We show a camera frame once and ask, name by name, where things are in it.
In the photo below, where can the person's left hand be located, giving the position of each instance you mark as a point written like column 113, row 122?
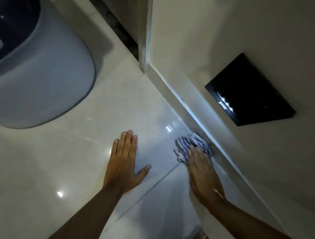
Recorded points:
column 120, row 172

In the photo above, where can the person's right hand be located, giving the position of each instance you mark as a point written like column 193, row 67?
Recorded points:
column 203, row 177

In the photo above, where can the person's left little finger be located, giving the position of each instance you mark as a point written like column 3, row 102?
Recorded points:
column 114, row 149

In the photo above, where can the person's left thumb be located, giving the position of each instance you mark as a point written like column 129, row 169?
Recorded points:
column 144, row 172

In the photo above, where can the person's left middle finger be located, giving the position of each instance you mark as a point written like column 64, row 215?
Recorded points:
column 128, row 144

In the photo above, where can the person's right fingers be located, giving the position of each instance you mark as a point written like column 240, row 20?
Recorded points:
column 199, row 157

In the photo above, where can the striped cleaning cloth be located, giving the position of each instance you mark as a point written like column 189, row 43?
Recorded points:
column 189, row 142

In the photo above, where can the person's left forearm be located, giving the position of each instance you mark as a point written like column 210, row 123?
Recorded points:
column 91, row 216

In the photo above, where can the person's right forearm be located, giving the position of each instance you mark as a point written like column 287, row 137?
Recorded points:
column 241, row 221

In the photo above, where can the white toilet bowl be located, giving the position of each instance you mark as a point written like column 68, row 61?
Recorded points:
column 49, row 73

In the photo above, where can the black wall flush plate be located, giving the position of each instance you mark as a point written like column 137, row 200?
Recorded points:
column 251, row 91

